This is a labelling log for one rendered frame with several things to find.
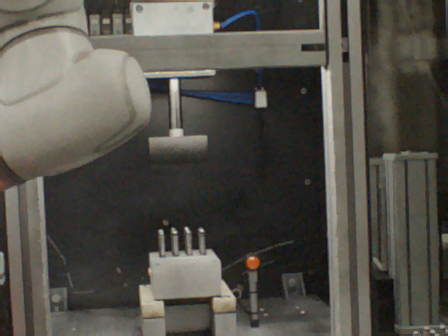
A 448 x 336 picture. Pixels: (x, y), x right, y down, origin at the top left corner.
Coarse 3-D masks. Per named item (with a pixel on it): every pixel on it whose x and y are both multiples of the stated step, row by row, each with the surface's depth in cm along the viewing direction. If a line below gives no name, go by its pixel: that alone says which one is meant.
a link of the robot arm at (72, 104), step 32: (32, 32) 92; (64, 32) 93; (0, 64) 93; (32, 64) 90; (64, 64) 90; (96, 64) 89; (128, 64) 91; (0, 96) 92; (32, 96) 90; (64, 96) 89; (96, 96) 88; (128, 96) 89; (0, 128) 91; (32, 128) 89; (64, 128) 89; (96, 128) 89; (128, 128) 91; (32, 160) 91; (64, 160) 91
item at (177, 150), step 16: (176, 80) 134; (176, 96) 134; (176, 112) 134; (176, 128) 134; (160, 144) 132; (176, 144) 132; (192, 144) 133; (160, 160) 132; (176, 160) 132; (192, 160) 133
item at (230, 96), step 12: (144, 72) 117; (156, 72) 117; (156, 84) 153; (204, 96) 155; (216, 96) 156; (228, 96) 156; (240, 96) 157; (252, 96) 157; (324, 288) 158; (324, 300) 154
